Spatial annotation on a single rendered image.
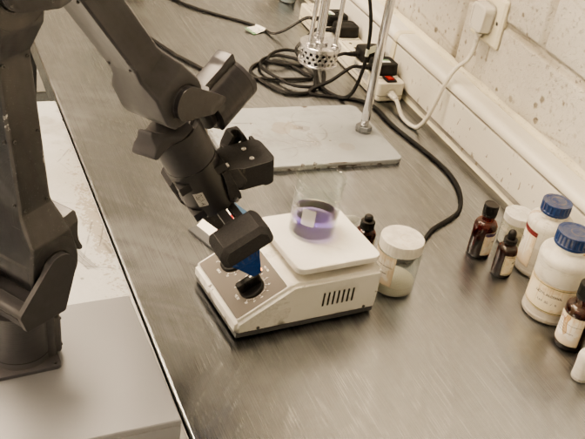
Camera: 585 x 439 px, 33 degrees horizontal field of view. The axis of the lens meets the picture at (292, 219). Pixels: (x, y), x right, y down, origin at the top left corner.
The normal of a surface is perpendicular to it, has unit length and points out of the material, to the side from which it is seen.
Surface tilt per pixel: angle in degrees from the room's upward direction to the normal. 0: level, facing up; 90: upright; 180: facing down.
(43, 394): 5
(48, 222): 56
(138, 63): 86
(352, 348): 0
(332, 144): 0
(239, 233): 30
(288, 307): 90
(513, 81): 90
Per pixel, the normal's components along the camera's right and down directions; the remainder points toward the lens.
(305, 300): 0.45, 0.54
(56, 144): 0.15, -0.83
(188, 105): 0.81, 0.35
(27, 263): -0.57, 0.30
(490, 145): -0.92, 0.08
